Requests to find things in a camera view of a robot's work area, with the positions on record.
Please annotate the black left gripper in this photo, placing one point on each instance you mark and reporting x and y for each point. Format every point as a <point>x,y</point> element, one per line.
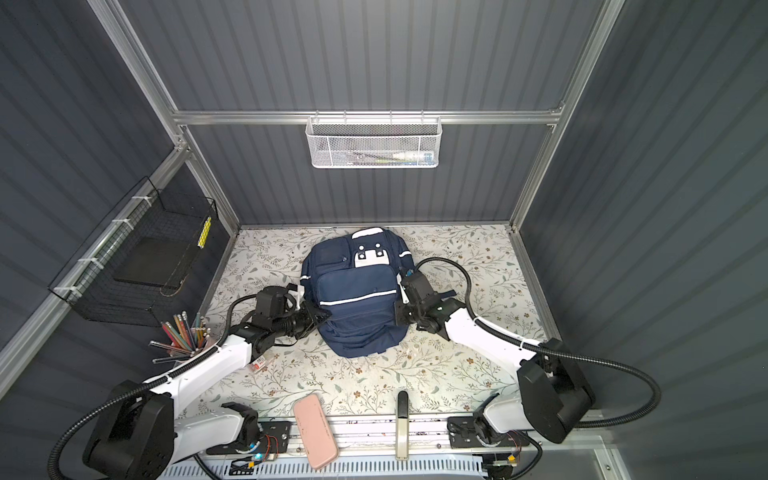
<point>308,310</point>

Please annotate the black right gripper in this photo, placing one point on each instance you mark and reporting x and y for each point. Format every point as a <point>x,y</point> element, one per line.
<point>400,317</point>

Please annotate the navy blue student backpack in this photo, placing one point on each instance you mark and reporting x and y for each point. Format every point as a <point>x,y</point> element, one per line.
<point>361,280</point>

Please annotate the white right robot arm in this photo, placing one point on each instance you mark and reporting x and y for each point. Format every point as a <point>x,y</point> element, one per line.
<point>555,395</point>

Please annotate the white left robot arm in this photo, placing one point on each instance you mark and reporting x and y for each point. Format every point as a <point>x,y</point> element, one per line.
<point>138,431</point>

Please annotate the floral table mat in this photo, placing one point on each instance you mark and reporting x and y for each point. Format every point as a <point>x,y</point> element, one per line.
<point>438,376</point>

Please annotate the coloured pencils cup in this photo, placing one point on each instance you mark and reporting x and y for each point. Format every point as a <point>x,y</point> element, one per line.
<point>187,337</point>

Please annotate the black handled metal tool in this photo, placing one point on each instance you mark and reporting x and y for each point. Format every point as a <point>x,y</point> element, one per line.
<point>402,426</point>

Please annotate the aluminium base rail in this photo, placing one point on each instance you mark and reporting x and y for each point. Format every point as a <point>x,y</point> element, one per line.
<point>372,435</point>

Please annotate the black wire wall basket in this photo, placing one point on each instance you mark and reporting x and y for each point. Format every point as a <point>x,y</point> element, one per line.
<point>146,268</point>

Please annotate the white wire mesh basket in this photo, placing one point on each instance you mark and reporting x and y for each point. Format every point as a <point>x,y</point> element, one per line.
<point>379,143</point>

